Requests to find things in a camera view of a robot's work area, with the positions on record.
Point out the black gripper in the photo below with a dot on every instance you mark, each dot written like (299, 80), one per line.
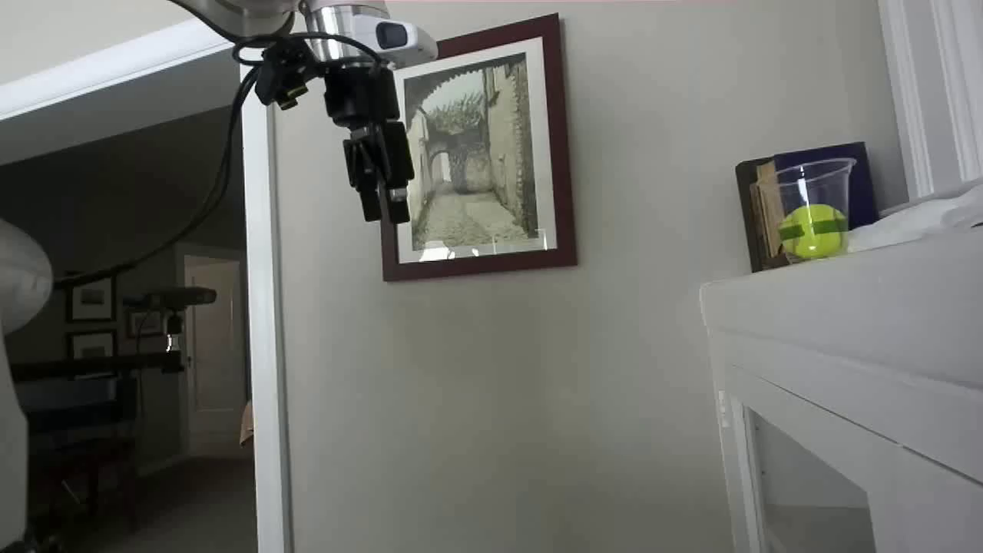
(360, 95)

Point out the dark red framed picture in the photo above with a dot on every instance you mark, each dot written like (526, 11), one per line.
(492, 132)

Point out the white panel door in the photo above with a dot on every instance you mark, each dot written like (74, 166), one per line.
(217, 358)

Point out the dark wooden furniture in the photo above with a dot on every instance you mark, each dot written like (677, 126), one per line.
(80, 450)

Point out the clear plastic cup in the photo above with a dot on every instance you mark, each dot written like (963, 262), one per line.
(815, 194)

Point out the yellow green tennis ball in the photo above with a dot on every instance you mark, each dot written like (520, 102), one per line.
(815, 231)

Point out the white glass door cabinet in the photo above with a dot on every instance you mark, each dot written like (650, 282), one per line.
(870, 340)

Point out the white crumpled cloth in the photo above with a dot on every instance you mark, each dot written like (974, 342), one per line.
(911, 220)

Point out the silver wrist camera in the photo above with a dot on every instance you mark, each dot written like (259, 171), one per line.
(381, 32)

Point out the white door frame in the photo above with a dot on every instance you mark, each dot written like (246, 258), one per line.
(265, 358)

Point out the small framed wall picture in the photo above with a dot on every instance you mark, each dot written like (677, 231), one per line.
(93, 298)
(147, 324)
(93, 344)

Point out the white window frame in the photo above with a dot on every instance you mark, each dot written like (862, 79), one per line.
(939, 95)

